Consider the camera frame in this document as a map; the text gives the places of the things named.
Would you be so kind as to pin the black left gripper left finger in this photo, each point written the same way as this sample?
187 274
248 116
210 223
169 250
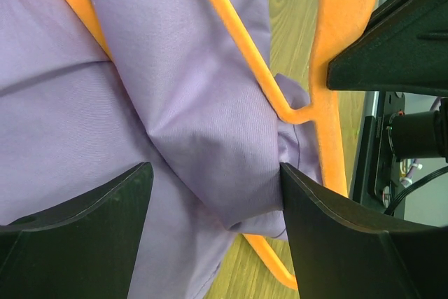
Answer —
85 247

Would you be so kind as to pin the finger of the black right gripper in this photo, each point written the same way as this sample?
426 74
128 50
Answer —
403 49

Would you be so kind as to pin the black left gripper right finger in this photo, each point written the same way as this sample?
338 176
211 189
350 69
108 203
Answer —
341 249

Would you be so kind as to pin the orange plastic hanger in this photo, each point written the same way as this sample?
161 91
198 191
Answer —
332 50

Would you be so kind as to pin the purple trousers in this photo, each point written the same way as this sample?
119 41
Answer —
68 125

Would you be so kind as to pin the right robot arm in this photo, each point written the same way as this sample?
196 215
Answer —
390 135

